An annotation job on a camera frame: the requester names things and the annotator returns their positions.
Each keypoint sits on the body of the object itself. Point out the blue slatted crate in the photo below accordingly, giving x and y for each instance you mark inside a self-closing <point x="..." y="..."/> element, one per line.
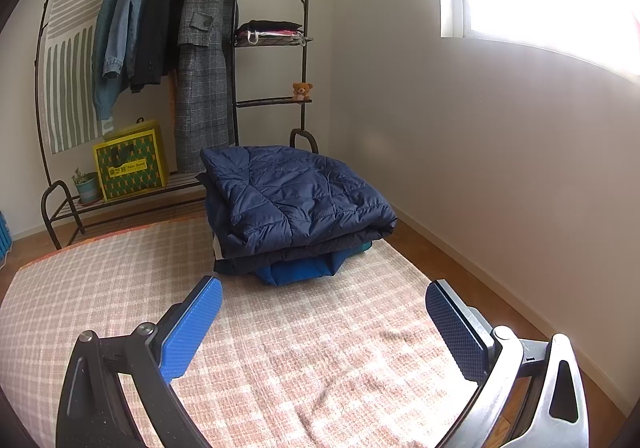
<point x="4" y="233"/>

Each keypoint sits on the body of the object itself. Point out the black folded garment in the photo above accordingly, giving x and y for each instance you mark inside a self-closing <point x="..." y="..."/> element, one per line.
<point x="270" y="25"/>

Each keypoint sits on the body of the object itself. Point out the pink checked mat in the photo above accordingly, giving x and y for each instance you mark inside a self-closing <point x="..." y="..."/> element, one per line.
<point x="300" y="353"/>

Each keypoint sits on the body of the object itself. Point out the black metal clothes rack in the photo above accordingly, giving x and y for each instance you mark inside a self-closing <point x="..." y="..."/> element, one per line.
<point x="270" y="103"/>

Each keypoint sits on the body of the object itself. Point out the bright blue jacket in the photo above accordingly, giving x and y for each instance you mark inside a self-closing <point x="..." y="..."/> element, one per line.
<point x="295" y="273"/>

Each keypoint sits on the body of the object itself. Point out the denim jacket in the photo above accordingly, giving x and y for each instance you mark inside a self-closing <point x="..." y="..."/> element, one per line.
<point x="125" y="28"/>

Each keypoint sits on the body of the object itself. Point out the yellow patterned box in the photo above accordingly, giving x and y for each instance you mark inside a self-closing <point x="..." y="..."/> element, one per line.
<point x="130" y="168"/>

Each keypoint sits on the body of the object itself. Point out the small potted plant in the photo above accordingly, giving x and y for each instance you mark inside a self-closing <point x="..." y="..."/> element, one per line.
<point x="87" y="190"/>

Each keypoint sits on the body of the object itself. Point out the navy puffer jacket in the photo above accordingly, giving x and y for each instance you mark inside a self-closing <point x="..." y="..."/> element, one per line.
<point x="290" y="198"/>

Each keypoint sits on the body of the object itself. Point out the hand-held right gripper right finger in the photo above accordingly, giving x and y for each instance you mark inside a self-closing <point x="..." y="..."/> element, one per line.
<point x="457" y="333"/>

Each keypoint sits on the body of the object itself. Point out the teal shirt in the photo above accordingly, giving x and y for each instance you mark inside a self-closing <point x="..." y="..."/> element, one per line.
<point x="107" y="13"/>

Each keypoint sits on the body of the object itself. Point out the grey striped wall hanging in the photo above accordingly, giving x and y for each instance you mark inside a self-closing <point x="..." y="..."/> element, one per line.
<point x="65" y="93"/>

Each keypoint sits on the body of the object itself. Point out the grey plaid coat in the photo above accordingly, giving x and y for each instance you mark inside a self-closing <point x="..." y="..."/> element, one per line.
<point x="205" y="93"/>

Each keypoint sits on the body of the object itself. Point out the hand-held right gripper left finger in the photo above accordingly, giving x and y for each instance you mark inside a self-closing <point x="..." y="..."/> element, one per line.
<point x="192" y="328"/>

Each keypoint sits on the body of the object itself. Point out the brown teddy bear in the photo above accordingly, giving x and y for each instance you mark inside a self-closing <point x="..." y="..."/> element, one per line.
<point x="301" y="90"/>

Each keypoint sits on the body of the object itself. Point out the black coat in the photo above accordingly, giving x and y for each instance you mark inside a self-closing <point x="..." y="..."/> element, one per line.
<point x="165" y="18"/>

